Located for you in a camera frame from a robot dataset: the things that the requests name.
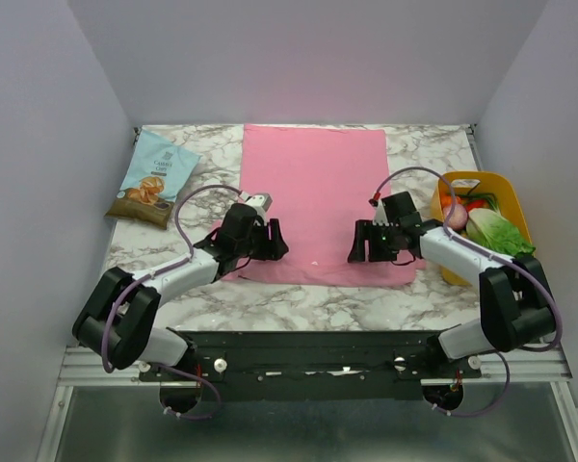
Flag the small orange pumpkin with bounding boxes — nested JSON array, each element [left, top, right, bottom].
[[440, 194, 456, 209]]

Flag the pink t-shirt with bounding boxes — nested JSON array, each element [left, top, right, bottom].
[[225, 124, 418, 288]]

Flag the green lettuce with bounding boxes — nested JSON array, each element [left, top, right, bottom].
[[465, 208, 536, 257]]

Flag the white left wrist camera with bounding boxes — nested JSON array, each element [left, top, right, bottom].
[[240, 192, 273, 226]]

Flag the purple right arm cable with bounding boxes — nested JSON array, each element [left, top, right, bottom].
[[368, 167, 563, 418]]

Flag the yellow plastic basket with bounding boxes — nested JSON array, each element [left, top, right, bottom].
[[431, 171, 537, 288]]

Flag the aluminium frame rail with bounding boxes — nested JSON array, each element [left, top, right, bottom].
[[58, 346, 572, 387]]

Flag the blue chips bag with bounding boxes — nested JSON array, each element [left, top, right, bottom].
[[106, 130, 200, 229]]

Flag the red pepper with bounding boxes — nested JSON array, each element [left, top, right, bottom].
[[465, 199, 488, 213]]

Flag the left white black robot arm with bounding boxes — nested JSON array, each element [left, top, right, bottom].
[[72, 193, 288, 380]]

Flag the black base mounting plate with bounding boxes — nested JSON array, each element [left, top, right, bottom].
[[139, 330, 483, 403]]

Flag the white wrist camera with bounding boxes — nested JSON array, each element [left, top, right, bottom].
[[240, 192, 273, 226], [370, 199, 390, 226]]

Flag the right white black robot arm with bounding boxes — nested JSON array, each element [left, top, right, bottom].
[[347, 192, 561, 377]]

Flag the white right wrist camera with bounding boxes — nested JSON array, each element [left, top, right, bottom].
[[370, 199, 390, 226]]

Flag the purple onion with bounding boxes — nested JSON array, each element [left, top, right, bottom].
[[442, 204, 468, 231]]

